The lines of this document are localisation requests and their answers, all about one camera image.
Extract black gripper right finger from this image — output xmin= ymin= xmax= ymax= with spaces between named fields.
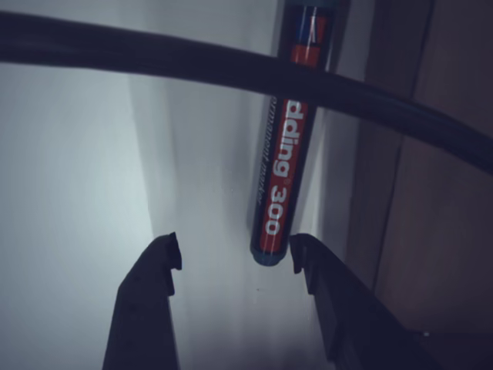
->
xmin=288 ymin=232 xmax=436 ymax=370

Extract black marker green cap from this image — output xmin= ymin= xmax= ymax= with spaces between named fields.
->
xmin=248 ymin=0 xmax=334 ymax=267

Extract open brown cardboard box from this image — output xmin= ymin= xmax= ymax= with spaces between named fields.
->
xmin=344 ymin=0 xmax=493 ymax=336

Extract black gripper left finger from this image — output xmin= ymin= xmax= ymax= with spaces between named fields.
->
xmin=102 ymin=230 xmax=183 ymax=370

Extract black camera cable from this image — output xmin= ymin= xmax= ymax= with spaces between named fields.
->
xmin=0 ymin=10 xmax=493 ymax=174

